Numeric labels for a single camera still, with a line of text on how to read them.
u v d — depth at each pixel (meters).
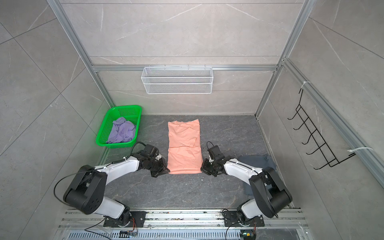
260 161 0.97
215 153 0.71
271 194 0.43
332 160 0.58
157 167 0.78
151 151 0.74
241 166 0.56
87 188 0.44
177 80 1.00
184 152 0.96
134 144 1.01
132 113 1.17
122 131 1.04
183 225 0.73
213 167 0.75
